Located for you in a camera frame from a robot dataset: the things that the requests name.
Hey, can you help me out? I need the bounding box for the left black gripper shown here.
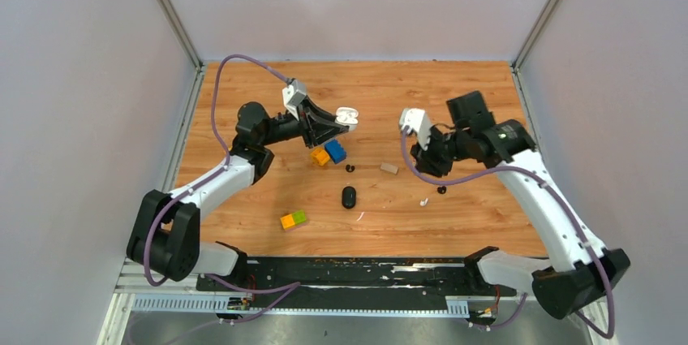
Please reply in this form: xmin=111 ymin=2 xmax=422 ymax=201
xmin=260 ymin=96 xmax=348 ymax=149

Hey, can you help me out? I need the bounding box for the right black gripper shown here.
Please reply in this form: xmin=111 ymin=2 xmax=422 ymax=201
xmin=409 ymin=125 xmax=469 ymax=178

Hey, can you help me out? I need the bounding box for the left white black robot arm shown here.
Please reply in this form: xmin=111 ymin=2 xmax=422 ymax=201
xmin=126 ymin=98 xmax=359 ymax=291

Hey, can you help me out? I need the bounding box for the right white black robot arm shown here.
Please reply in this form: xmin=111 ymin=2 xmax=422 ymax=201
xmin=398 ymin=91 xmax=630 ymax=319

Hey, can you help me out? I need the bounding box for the black oval case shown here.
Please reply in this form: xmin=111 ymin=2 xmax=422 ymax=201
xmin=342 ymin=186 xmax=357 ymax=209

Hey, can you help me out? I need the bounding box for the yellow toy brick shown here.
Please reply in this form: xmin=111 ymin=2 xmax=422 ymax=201
xmin=310 ymin=147 xmax=331 ymax=166

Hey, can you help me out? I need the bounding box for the blue toy brick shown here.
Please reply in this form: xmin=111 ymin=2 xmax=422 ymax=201
xmin=324 ymin=140 xmax=347 ymax=164

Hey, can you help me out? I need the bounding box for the small wooden block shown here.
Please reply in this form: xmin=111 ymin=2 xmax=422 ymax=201
xmin=380 ymin=162 xmax=399 ymax=175

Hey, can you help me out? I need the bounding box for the orange green toy brick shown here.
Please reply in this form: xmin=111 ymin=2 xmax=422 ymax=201
xmin=280 ymin=209 xmax=308 ymax=231

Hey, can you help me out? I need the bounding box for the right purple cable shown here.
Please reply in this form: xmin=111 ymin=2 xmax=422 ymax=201
xmin=400 ymin=128 xmax=617 ymax=340

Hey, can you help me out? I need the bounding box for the purple cable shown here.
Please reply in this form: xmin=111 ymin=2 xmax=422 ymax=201
xmin=400 ymin=128 xmax=617 ymax=340
xmin=143 ymin=54 xmax=301 ymax=324

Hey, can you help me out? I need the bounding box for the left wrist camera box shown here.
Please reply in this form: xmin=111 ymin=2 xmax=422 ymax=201
xmin=282 ymin=78 xmax=307 ymax=120

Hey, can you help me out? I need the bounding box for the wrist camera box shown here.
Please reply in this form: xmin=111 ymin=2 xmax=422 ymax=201
xmin=398 ymin=108 xmax=432 ymax=150
xmin=282 ymin=78 xmax=307 ymax=120

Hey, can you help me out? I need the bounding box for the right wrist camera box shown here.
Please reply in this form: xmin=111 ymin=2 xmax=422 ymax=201
xmin=398 ymin=108 xmax=432 ymax=150

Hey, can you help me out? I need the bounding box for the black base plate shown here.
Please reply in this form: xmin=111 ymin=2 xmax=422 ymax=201
xmin=196 ymin=256 xmax=518 ymax=313

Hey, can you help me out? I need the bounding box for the white slotted cable duct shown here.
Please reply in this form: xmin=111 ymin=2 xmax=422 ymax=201
xmin=131 ymin=297 xmax=471 ymax=317

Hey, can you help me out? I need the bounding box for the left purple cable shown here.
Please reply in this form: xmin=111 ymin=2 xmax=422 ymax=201
xmin=143 ymin=54 xmax=301 ymax=324

